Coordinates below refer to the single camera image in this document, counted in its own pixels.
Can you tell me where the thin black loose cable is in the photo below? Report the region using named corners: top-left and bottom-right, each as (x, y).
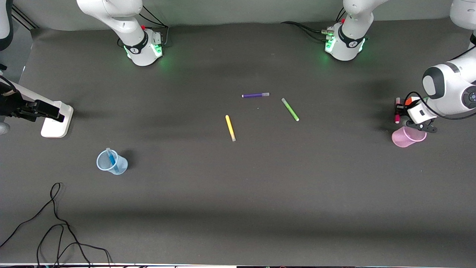
top-left (0, 182), bottom-right (112, 268)

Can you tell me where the yellow marker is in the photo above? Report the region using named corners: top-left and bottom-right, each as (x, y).
top-left (225, 115), bottom-right (237, 142)

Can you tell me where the black left arm base cable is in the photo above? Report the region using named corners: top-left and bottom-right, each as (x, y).
top-left (281, 21), bottom-right (335, 42)

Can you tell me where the green marker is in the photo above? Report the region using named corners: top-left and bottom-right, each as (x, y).
top-left (281, 98), bottom-right (300, 122)

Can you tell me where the translucent blue plastic cup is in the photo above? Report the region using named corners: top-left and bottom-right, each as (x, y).
top-left (96, 149), bottom-right (128, 175)

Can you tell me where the blue marker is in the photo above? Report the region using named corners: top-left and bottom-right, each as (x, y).
top-left (106, 148), bottom-right (120, 173)

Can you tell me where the black arm wrist cable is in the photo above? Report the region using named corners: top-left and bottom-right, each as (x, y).
top-left (405, 91), bottom-right (476, 120)
top-left (0, 76), bottom-right (17, 94)

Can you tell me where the black right arm base cable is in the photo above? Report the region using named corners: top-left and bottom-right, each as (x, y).
top-left (118, 6), bottom-right (170, 48)

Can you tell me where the translucent pink plastic cup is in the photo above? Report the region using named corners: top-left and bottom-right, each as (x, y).
top-left (392, 126), bottom-right (427, 148)

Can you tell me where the black left arm wrist cable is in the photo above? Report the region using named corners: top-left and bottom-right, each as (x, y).
top-left (405, 91), bottom-right (476, 120)

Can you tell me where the white desk lamp stand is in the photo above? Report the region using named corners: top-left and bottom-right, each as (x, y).
top-left (0, 76), bottom-right (74, 138)

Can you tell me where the black arm base cable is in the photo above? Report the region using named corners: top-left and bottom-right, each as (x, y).
top-left (118, 6), bottom-right (170, 48)
top-left (281, 21), bottom-right (335, 42)

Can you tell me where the black right arm wrist cable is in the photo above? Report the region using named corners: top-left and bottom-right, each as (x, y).
top-left (0, 76), bottom-right (17, 94)

